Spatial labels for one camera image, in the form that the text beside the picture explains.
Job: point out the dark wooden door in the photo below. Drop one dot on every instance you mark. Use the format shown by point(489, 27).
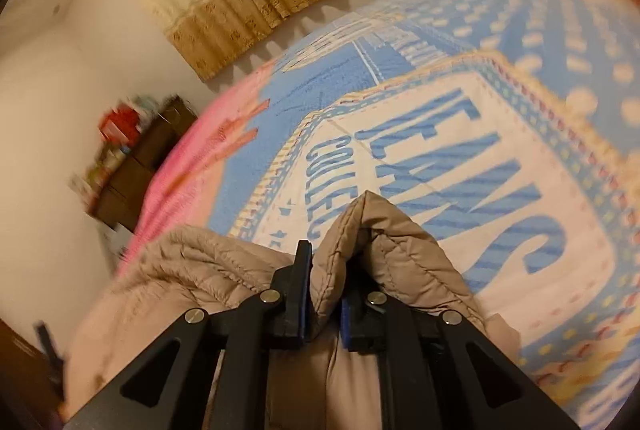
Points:
point(28, 399)

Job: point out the clutter on desk top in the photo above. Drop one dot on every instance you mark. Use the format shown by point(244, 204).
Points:
point(89, 185)

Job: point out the beige puffer jacket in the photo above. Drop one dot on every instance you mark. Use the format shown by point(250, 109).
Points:
point(322, 386)

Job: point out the red bag on desk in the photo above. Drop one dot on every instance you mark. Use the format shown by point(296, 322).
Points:
point(120, 126)

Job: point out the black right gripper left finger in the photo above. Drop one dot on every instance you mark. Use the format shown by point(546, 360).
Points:
point(291, 327)

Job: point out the pink and blue bedspread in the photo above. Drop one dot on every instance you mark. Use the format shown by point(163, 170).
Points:
point(507, 129)

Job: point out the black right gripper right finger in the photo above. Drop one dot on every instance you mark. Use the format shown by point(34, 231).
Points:
point(362, 328)

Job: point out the dark wooden desk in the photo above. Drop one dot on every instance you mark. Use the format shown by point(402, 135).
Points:
point(121, 198)

